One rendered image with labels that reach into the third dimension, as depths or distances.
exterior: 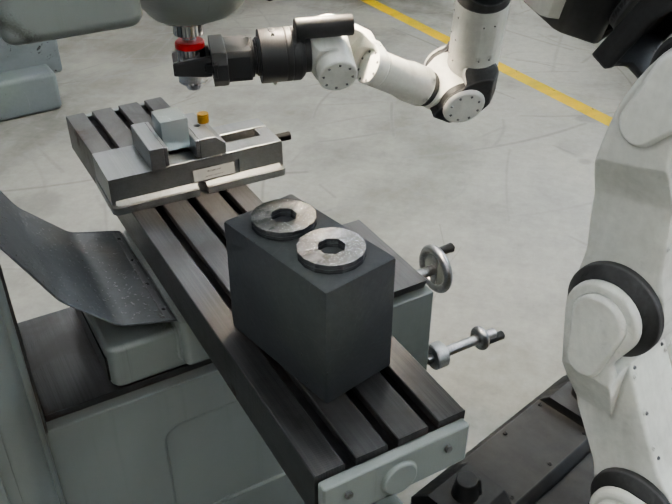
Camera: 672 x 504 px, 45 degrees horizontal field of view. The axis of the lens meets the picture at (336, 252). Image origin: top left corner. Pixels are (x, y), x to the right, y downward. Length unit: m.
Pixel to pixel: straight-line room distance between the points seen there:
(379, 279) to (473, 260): 2.02
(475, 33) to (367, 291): 0.54
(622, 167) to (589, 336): 0.25
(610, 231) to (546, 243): 2.06
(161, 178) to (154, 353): 0.33
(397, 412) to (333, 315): 0.17
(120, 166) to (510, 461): 0.89
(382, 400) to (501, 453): 0.47
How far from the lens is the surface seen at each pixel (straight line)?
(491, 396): 2.49
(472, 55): 1.42
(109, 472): 1.56
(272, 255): 1.04
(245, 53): 1.31
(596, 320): 1.15
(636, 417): 1.28
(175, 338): 1.42
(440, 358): 1.78
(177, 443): 1.58
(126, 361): 1.41
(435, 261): 1.85
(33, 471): 1.43
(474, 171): 3.65
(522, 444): 1.55
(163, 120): 1.53
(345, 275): 1.00
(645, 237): 1.12
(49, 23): 1.15
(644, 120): 1.02
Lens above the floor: 1.71
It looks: 34 degrees down
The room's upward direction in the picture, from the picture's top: straight up
